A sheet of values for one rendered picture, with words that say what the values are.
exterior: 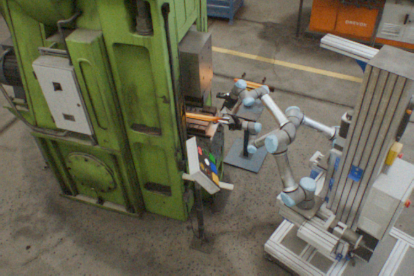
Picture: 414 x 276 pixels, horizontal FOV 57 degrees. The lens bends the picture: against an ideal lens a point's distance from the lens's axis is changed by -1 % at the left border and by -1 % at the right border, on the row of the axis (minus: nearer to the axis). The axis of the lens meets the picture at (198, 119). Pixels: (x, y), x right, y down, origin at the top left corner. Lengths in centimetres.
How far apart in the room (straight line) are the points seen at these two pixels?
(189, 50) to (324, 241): 165
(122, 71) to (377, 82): 167
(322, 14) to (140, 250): 437
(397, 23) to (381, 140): 391
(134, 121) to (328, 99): 291
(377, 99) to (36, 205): 341
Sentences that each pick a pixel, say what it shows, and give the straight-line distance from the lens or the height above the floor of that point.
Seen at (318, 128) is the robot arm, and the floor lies 108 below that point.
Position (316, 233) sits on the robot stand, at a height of 73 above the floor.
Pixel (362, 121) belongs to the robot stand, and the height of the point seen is 165.
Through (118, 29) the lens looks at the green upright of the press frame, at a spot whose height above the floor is 203.
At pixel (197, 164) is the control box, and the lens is 271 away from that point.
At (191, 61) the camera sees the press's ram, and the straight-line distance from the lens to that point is 279.
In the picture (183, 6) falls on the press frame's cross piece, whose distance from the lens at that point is 278.
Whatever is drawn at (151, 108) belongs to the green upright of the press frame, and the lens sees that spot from 294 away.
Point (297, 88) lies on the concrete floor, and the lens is 537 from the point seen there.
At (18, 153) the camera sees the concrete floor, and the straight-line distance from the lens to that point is 506.
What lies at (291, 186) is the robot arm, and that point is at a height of 108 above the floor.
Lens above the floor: 322
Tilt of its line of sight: 42 degrees down
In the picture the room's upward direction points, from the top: 4 degrees counter-clockwise
